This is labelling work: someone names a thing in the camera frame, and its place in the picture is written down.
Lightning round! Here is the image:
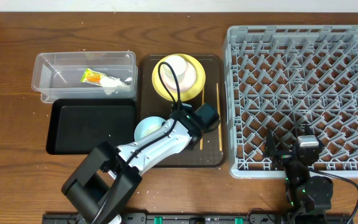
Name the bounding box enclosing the wooden chopstick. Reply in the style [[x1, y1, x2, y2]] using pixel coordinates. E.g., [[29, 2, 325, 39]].
[[200, 88, 204, 151], [216, 83, 223, 152]]

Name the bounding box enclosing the light blue bowl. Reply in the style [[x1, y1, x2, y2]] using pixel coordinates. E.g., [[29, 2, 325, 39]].
[[134, 116, 166, 141]]

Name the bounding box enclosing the plastic wrapper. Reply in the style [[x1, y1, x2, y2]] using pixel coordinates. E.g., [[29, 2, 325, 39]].
[[80, 68, 128, 95]]

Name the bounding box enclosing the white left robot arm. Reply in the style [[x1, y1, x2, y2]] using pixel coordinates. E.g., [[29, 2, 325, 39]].
[[62, 103, 219, 223]]

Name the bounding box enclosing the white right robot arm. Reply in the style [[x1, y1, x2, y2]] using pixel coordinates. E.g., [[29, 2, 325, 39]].
[[263, 126, 333, 223]]

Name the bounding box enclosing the grey plastic dishwasher rack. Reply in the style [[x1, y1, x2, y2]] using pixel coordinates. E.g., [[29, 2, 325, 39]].
[[223, 25, 358, 179]]

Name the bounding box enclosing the pink bowl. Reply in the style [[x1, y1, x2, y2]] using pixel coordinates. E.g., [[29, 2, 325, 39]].
[[160, 62, 196, 91]]

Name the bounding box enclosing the brown serving tray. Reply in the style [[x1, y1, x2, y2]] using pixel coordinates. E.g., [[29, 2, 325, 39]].
[[138, 54, 227, 168]]

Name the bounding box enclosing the yellow plate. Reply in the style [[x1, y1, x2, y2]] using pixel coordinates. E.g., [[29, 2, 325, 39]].
[[152, 54, 206, 101]]

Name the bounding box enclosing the cream cup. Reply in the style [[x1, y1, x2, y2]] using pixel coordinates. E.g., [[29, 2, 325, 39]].
[[162, 55, 187, 81]]

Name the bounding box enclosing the black tray bin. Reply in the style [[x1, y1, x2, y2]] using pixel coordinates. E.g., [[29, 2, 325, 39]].
[[46, 99, 136, 155]]

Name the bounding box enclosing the clear plastic bin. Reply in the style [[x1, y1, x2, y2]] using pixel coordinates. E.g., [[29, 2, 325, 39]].
[[32, 51, 138, 103]]

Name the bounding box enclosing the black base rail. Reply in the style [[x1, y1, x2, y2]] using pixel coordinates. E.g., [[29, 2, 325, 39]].
[[41, 212, 354, 224]]

